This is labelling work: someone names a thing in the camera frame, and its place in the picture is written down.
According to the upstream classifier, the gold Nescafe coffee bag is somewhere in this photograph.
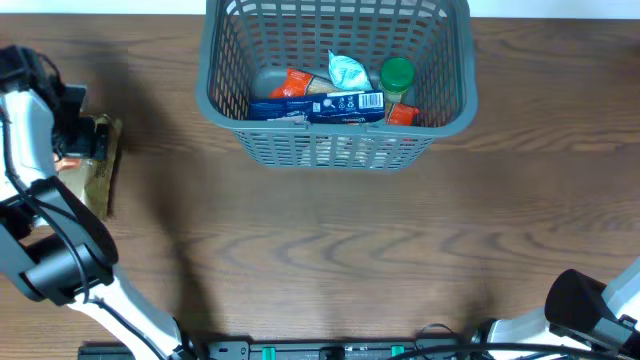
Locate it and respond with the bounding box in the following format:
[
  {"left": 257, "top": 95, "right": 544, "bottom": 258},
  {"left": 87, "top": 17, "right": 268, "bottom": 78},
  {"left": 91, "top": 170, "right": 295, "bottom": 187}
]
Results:
[{"left": 53, "top": 114, "right": 122, "bottom": 220}]

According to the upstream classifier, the orange biscuit packet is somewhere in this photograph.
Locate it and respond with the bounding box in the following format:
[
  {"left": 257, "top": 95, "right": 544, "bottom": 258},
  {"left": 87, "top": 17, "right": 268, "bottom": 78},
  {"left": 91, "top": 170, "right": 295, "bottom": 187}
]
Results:
[{"left": 269, "top": 68, "right": 419, "bottom": 126}]

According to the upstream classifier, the teal snack packet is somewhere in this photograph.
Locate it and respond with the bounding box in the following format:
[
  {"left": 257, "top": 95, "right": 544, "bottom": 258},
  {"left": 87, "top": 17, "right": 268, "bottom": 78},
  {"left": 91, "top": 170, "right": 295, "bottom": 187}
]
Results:
[{"left": 328, "top": 51, "right": 373, "bottom": 91}]

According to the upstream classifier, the blue rectangular carton box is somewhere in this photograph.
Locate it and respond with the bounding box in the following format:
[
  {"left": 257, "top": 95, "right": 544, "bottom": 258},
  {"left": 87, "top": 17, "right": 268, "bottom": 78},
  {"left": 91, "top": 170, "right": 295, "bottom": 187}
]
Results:
[{"left": 248, "top": 90, "right": 386, "bottom": 124}]

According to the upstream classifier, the green lidded jar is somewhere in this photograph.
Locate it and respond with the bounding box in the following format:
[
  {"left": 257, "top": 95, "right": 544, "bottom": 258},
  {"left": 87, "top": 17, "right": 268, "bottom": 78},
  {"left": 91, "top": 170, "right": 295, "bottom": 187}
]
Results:
[{"left": 379, "top": 57, "right": 415, "bottom": 103}]

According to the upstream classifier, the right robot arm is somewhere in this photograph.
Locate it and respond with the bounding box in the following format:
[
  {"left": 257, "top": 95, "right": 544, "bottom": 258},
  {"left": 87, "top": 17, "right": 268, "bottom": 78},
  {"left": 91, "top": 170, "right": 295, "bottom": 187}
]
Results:
[{"left": 472, "top": 261, "right": 639, "bottom": 359}]

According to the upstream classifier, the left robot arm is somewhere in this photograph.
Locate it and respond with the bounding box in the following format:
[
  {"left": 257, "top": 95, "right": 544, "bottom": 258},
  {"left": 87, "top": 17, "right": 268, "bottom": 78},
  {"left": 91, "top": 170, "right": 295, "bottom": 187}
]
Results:
[{"left": 1, "top": 45, "right": 200, "bottom": 359}]

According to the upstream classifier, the grey plastic lattice basket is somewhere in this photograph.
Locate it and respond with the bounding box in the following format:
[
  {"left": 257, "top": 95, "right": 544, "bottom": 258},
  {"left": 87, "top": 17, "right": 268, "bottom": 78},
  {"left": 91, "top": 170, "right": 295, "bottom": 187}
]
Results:
[{"left": 196, "top": 0, "right": 478, "bottom": 171}]

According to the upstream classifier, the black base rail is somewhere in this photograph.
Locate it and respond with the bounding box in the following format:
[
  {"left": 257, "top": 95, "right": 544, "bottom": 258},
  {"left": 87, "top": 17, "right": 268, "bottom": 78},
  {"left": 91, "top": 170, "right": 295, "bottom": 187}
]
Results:
[{"left": 77, "top": 335, "right": 576, "bottom": 360}]

